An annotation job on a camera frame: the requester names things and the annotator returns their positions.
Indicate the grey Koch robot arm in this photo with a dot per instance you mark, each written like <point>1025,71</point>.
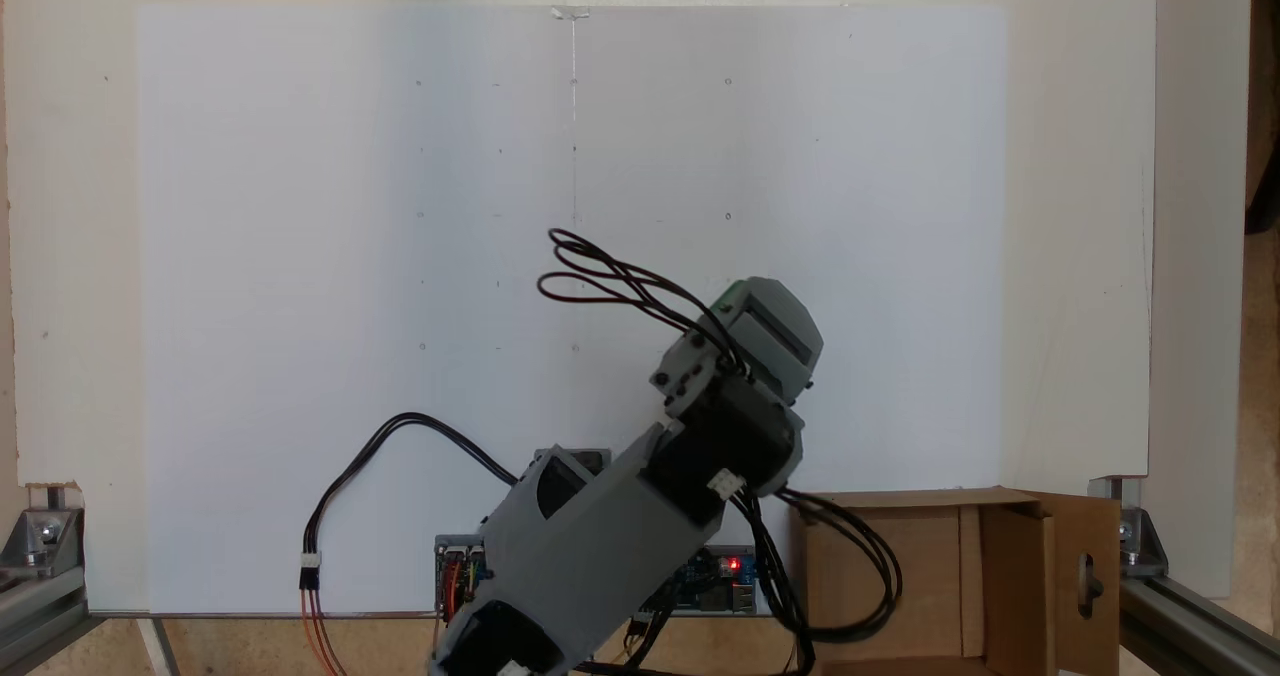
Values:
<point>600,546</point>

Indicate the circuit board with blue capacitor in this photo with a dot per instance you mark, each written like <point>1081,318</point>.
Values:
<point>725,581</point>

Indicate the brown cardboard box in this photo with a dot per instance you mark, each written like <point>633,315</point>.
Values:
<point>900,576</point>

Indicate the white paper sheet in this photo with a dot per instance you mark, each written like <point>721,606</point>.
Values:
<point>300,256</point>

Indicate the grey base plate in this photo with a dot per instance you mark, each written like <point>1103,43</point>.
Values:
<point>450,540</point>

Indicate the metal corner bracket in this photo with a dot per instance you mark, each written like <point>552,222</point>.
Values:
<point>40,536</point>
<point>1135,536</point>

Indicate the aluminium frame post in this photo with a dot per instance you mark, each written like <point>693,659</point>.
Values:
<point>35,616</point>
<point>1200,626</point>

